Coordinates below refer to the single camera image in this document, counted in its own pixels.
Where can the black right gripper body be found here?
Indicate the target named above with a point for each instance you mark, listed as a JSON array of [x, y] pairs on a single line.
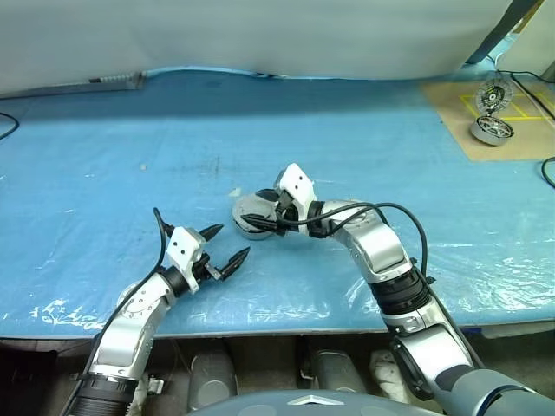
[[286, 214]]

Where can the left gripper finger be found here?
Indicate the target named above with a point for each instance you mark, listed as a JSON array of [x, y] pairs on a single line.
[[234, 262], [212, 232]]

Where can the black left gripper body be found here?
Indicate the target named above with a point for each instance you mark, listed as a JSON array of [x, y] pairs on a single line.
[[208, 268]]

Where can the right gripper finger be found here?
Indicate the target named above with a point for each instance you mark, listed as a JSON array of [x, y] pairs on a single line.
[[269, 195], [260, 222]]

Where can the round motor cover with circuit board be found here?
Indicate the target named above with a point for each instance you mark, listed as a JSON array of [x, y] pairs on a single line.
[[251, 207], [493, 96]]

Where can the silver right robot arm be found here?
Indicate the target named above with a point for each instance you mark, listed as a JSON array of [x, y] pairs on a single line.
[[381, 247]]

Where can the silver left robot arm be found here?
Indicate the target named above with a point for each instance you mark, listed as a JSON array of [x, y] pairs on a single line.
[[126, 329]]

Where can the silver assembled motor housing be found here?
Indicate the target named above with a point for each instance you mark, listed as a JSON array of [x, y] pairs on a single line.
[[492, 130]]

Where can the grey rounded cylinder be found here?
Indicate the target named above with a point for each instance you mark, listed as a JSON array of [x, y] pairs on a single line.
[[336, 370], [212, 377]]

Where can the blue plastic table cover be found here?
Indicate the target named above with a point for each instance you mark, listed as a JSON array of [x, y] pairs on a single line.
[[108, 195]]

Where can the grey robot torso shell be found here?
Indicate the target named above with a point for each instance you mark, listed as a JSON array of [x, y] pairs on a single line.
[[303, 403]]

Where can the white backdrop sheet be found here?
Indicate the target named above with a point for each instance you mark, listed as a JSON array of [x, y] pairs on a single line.
[[260, 34]]

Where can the grey power strip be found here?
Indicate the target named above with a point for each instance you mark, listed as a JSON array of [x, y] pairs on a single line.
[[112, 80]]

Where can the brown cardboard mat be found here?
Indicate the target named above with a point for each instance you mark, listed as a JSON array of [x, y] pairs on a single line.
[[455, 125]]

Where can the dark grey slanted bar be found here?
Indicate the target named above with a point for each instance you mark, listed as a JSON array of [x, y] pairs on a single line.
[[494, 39]]

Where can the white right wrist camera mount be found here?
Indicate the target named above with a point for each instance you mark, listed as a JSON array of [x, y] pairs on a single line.
[[297, 182]]

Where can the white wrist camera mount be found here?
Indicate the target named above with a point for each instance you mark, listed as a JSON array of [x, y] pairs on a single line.
[[184, 247], [297, 182]]

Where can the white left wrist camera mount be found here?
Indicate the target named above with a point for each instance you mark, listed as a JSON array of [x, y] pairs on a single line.
[[184, 247]]

